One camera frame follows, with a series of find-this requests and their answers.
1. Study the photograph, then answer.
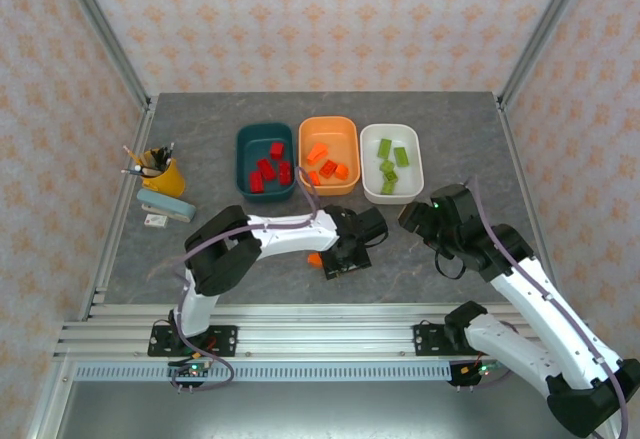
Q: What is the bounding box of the white plastic bin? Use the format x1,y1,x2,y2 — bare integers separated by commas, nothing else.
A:
359,123,426,206

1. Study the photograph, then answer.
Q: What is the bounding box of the dark teal plastic bin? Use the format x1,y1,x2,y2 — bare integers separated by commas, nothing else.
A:
235,122,297,204

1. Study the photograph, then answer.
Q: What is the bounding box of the orange plastic bin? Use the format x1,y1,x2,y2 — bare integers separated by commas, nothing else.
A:
297,116,361,197

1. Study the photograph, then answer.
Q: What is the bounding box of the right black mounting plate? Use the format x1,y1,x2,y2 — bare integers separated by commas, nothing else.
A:
413,323,469,358

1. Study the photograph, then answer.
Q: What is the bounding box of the black mounting plate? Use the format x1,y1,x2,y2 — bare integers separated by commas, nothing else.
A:
413,323,469,358
147,324,239,358

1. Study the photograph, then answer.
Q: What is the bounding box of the right controller board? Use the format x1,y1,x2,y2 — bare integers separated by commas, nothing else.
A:
449,356,509,390

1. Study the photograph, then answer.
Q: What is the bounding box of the controller board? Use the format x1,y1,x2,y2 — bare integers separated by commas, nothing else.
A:
449,356,509,390
167,351,219,394

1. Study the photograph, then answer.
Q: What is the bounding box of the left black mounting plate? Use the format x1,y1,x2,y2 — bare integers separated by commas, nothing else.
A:
147,324,239,358

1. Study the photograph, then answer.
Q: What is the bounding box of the grey metal panel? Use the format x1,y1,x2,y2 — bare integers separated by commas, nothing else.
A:
27,358,616,439

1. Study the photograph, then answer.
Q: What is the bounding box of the yellow pencil cup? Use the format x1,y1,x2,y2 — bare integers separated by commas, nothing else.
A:
141,148,187,199

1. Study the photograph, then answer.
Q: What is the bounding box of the blue-grey stapler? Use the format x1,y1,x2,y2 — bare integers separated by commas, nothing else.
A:
136,187,198,224

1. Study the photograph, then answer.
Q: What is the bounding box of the left controller board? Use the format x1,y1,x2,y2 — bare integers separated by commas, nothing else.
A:
167,351,219,394

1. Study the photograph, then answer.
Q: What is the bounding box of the black camera cable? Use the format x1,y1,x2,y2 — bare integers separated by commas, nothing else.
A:
432,250,469,281

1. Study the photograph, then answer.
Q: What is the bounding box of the right aluminium side rail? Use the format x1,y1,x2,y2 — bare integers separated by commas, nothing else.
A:
496,93,570,321

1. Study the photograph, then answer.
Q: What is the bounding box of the aluminium side rail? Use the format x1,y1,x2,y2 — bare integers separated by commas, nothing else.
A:
496,93,570,321
79,93,159,321

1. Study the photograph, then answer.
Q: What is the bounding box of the aluminium base rail beam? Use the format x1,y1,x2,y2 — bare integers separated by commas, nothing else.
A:
52,302,600,362

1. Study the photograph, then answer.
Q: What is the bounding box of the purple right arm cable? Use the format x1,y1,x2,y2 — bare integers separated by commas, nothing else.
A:
464,174,632,439

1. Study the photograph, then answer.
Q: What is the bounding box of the grey slotted cable duct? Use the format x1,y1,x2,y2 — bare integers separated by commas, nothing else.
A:
73,362,454,383

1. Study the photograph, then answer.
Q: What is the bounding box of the right aluminium frame post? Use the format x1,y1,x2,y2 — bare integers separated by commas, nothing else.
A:
496,0,596,110

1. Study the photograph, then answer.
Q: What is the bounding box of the aluminium frame post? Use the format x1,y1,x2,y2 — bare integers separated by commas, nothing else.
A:
496,0,596,110
52,0,154,110

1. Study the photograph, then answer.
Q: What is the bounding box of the left aluminium side rail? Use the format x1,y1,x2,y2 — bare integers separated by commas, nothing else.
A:
79,93,159,321

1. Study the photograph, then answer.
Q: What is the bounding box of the left aluminium frame post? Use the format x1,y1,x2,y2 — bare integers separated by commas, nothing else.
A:
52,0,154,110

